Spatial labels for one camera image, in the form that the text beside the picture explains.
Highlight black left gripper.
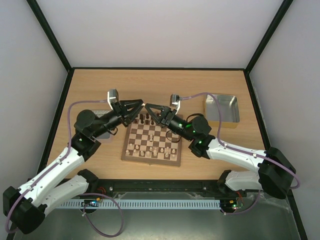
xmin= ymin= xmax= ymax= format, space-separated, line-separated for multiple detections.
xmin=92 ymin=99 xmax=145 ymax=139

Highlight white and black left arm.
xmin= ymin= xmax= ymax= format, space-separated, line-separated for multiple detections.
xmin=3 ymin=99 xmax=144 ymax=234

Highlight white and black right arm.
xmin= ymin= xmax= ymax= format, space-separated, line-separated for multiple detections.
xmin=145 ymin=103 xmax=296 ymax=199

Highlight wooden chess board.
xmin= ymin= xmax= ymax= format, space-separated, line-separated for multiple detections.
xmin=121 ymin=111 xmax=182 ymax=167

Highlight silver embossed metal tray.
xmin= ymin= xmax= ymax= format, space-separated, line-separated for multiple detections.
xmin=92 ymin=109 xmax=113 ymax=141

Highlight yellow metal tin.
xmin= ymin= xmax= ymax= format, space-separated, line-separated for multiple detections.
xmin=203 ymin=93 xmax=240 ymax=129

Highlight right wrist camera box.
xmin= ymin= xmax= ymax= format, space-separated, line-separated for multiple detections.
xmin=170 ymin=93 xmax=181 ymax=112

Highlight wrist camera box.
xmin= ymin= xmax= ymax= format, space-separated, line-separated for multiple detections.
xmin=170 ymin=93 xmax=181 ymax=112
xmin=107 ymin=88 xmax=119 ymax=110

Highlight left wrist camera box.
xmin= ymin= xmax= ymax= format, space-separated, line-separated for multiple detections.
xmin=107 ymin=88 xmax=119 ymax=110

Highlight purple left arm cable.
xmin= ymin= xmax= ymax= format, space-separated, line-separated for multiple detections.
xmin=4 ymin=99 xmax=125 ymax=237

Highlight black aluminium frame rail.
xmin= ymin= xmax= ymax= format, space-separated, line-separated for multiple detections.
xmin=24 ymin=177 xmax=292 ymax=201

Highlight light blue cable duct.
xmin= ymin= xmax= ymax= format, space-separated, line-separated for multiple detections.
xmin=58 ymin=199 xmax=221 ymax=210

